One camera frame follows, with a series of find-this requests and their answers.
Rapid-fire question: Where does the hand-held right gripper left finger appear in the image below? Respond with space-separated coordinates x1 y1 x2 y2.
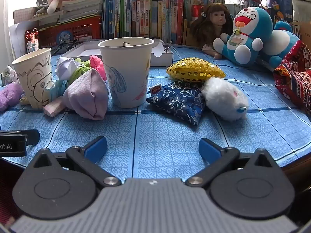
33 136 122 188

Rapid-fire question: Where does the lavender pink cloth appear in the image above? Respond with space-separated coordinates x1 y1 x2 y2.
64 69 109 120

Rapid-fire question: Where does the brown cardboard box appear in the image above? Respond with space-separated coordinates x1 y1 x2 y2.
182 19 195 45

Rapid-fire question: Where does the pink block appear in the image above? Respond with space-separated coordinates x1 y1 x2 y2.
44 97 66 117

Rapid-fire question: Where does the gold sequined pouch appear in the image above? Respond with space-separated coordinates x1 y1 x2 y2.
167 58 226 83

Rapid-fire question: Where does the red can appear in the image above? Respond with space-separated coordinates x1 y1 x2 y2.
192 4 205 21

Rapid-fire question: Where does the white folded paper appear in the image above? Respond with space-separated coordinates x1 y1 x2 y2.
56 56 80 80

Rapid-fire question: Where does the miniature bicycle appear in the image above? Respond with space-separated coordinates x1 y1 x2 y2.
51 39 79 55

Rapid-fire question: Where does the grey cloth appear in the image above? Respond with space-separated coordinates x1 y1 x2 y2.
33 0 49 18

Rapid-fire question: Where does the paper cup with black drawing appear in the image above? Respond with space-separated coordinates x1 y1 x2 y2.
12 48 55 109

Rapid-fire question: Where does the red patterned knitted cloth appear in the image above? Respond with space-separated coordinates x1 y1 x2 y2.
273 40 311 116

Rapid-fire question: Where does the blue white round plush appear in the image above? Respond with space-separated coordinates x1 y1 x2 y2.
261 21 302 70

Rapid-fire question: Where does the white paper sheet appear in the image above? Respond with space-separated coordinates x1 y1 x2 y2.
10 22 39 51

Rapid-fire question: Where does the stack of magazines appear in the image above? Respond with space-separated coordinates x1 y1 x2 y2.
39 0 104 26

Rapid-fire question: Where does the blue white cat plush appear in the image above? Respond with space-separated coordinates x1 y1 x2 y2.
213 7 274 66

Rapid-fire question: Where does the white fluffy plush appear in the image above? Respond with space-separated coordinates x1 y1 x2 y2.
201 77 249 121

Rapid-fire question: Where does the blue printed box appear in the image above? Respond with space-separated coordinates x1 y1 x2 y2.
264 0 294 22

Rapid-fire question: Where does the white shallow cardboard box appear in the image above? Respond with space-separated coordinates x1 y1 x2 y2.
60 39 174 68

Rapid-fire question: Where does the brown-haired doll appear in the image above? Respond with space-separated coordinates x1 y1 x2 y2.
191 3 234 60

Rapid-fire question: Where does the light blue cloth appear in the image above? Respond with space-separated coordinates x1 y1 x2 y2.
45 80 69 102

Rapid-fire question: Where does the blue floral pouch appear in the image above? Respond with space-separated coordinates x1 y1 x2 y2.
146 81 207 126

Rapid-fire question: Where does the large red plastic basket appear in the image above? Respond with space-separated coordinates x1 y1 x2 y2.
39 16 102 49

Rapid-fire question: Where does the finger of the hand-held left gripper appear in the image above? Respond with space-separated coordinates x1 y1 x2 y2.
22 129 40 146

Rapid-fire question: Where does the row of books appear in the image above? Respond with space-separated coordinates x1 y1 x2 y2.
101 0 226 45

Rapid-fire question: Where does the purple plush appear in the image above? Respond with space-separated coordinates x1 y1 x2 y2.
0 83 24 112

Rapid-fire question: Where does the paper cup with colourful drawing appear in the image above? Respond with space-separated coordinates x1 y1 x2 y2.
98 37 155 108

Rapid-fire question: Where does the green cloth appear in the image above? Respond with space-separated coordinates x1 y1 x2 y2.
68 58 92 85

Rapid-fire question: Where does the smartphone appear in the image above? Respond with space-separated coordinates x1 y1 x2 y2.
25 28 39 52

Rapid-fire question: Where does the small white printed cloth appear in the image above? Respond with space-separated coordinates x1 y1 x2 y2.
1 65 18 86

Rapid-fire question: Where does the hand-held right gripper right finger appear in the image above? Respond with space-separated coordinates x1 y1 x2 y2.
185 137 277 188

